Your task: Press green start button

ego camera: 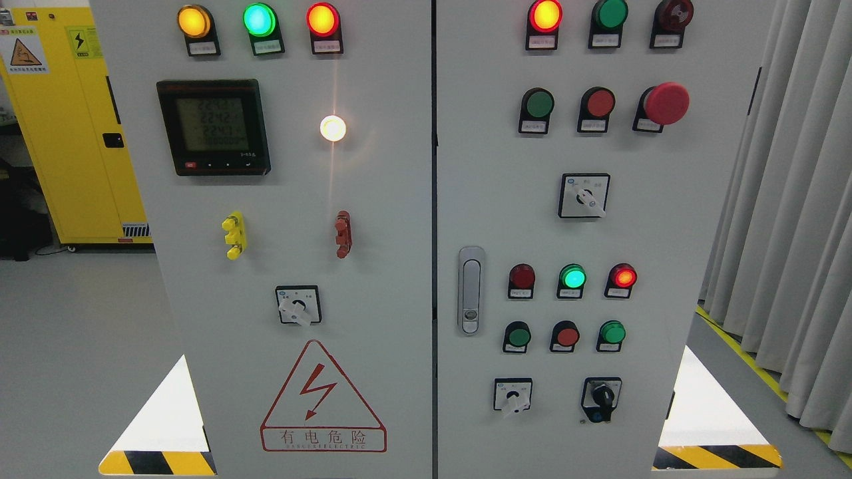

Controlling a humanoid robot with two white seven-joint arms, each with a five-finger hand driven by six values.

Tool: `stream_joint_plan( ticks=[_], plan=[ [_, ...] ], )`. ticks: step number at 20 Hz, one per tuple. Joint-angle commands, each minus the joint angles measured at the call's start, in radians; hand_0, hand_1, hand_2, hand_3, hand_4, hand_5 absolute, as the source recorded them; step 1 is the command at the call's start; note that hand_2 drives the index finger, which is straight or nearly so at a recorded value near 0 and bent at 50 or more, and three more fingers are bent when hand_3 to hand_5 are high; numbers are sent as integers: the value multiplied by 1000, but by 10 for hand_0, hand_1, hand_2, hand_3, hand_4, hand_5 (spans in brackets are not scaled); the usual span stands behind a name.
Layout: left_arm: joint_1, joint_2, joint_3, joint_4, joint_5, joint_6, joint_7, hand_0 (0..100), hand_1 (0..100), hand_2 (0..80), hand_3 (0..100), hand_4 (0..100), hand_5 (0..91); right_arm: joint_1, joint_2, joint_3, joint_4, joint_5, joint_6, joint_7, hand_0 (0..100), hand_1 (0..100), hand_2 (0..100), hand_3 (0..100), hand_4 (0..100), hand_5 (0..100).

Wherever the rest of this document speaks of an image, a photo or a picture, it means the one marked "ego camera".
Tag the yellow safety storage cabinet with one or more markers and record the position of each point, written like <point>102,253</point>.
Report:
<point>55,72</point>

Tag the red mushroom emergency stop button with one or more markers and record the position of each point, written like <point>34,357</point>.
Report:
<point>661,105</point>

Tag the yellow test terminal block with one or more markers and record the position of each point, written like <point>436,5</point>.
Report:
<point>235,236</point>

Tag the red indicator light top right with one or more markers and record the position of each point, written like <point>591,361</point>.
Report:
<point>542,27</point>

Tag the yellow indicator light top left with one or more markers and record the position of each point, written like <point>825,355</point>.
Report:
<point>199,31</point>

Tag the silver cabinet door handle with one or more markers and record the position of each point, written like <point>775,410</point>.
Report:
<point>469,276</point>

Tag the left door rotary selector switch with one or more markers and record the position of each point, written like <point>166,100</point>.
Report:
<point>299,304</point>

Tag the green start push button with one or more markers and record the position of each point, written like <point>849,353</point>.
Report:
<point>516,338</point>

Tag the lower white rotary selector switch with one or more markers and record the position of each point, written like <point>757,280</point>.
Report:
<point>512,396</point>

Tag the upper right rotary selector switch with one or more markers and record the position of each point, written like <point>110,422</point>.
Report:
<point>583,195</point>

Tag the green indicator light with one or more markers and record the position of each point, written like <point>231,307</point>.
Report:
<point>263,28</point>
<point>571,281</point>
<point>606,24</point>

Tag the black digital power meter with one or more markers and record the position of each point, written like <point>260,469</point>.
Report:
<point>215,127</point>

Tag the red indicator light top left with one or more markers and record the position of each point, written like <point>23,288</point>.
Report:
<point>324,24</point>

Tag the red stop push button lower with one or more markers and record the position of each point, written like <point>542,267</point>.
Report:
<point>565,336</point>

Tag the grey electrical control cabinet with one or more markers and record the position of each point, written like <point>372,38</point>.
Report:
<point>433,162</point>

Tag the green indicator light lower middle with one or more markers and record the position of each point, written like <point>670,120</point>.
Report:
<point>571,281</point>

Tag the right yellow black striped foot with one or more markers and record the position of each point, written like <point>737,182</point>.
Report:
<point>717,457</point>

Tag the black key selector switch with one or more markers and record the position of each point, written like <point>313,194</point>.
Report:
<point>600,398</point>

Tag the green push button lower right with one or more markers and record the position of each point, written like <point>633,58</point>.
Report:
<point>611,337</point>

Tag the red electrical hazard warning sticker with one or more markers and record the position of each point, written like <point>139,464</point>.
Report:
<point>318,409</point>

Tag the green indicator light top left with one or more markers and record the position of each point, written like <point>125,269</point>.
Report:
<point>263,28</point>

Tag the red push button upper row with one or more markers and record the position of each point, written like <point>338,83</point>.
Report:
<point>595,108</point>

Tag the red indicator light lower right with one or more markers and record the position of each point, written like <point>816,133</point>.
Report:
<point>621,279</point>

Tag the yellow black floor tape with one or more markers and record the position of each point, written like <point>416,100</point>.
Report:
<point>765,375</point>

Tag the green push button upper row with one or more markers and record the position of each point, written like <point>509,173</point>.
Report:
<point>535,110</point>

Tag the red indicator light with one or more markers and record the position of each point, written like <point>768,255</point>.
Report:
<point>324,24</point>
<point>621,279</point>
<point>542,27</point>
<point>521,282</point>

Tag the white glowing indicator light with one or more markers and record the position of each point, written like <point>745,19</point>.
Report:
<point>333,128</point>

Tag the grey curtain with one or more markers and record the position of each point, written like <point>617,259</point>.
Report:
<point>779,277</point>

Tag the red test terminal block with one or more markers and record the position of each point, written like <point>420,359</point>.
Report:
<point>343,239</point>

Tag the left yellow black striped foot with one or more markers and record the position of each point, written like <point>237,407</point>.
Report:
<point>138,462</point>

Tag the yellow black striped foot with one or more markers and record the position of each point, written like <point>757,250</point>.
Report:
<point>717,457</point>
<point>138,462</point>

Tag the red indicator light lower left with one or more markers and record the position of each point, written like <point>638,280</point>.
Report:
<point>521,282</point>

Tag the green indicator light top right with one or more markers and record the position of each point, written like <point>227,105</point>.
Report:
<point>606,24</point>

